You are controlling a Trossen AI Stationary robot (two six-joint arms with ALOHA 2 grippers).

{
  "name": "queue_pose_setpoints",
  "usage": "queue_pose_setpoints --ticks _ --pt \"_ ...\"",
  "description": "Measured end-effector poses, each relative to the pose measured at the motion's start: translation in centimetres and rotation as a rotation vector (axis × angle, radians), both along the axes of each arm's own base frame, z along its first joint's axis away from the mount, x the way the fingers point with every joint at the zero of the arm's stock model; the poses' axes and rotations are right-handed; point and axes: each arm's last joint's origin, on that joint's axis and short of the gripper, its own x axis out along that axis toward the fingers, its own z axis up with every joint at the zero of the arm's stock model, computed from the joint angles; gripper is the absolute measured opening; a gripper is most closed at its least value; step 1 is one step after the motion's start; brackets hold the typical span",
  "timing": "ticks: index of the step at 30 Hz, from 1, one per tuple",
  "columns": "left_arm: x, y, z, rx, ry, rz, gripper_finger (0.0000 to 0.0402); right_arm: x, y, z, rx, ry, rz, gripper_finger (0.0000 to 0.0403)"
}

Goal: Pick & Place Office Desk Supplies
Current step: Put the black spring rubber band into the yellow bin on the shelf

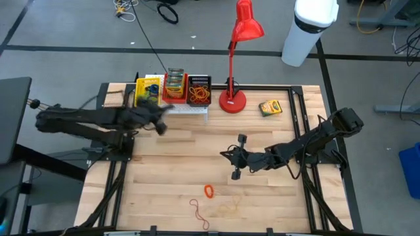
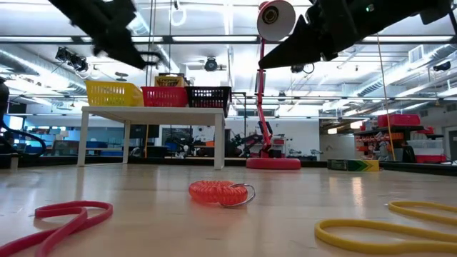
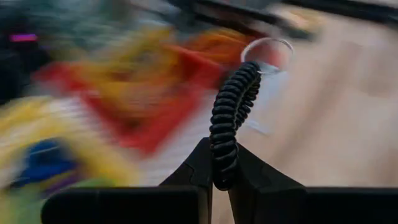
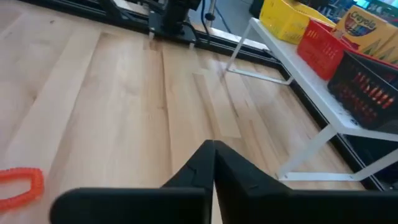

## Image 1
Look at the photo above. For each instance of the white trash bin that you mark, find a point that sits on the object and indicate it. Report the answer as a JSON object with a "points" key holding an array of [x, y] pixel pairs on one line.
{"points": [[302, 42]]}

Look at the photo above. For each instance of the black desk frame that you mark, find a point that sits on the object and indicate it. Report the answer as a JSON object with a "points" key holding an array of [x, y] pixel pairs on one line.
{"points": [[49, 162]]}

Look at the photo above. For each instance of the grey desk leg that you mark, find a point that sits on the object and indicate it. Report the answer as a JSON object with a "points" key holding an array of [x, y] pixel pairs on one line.
{"points": [[390, 14]]}

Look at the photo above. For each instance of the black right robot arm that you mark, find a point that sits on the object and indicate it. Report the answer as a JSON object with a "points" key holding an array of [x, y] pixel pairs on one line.
{"points": [[311, 144]]}

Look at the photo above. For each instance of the grey desk foot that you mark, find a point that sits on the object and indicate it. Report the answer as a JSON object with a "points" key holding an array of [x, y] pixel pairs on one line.
{"points": [[393, 109]]}

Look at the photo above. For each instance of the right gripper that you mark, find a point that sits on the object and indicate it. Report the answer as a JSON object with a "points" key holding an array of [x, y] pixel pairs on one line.
{"points": [[249, 159]]}

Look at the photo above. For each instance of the red plastic basket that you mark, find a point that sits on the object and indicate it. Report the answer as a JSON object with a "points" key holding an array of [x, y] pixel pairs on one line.
{"points": [[164, 98]]}

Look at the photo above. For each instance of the black plastic basket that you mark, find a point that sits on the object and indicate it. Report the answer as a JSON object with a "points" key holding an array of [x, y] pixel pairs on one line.
{"points": [[188, 78]]}

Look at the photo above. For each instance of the white perforated shelf riser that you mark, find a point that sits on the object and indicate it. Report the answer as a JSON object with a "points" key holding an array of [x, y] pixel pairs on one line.
{"points": [[187, 109]]}

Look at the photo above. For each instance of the yellow rubber band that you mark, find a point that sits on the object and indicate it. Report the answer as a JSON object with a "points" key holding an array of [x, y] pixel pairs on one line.
{"points": [[205, 92], [229, 209]]}

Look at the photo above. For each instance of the blue storage bin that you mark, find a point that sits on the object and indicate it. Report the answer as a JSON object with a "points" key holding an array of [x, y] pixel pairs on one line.
{"points": [[410, 170]]}

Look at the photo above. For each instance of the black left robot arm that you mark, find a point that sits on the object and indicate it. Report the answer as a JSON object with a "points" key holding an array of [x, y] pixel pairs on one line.
{"points": [[88, 119]]}

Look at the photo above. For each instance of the red rubber band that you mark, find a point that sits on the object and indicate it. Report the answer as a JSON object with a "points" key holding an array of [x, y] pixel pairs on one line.
{"points": [[197, 214]]}

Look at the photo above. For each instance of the yellow plastic basket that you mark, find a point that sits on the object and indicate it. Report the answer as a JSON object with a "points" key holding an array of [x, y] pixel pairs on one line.
{"points": [[139, 85]]}

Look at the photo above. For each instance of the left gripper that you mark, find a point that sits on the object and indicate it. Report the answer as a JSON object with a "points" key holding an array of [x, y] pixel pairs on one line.
{"points": [[152, 116]]}

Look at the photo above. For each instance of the red desk lamp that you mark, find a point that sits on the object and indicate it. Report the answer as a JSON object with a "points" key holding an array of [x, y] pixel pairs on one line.
{"points": [[236, 105]]}

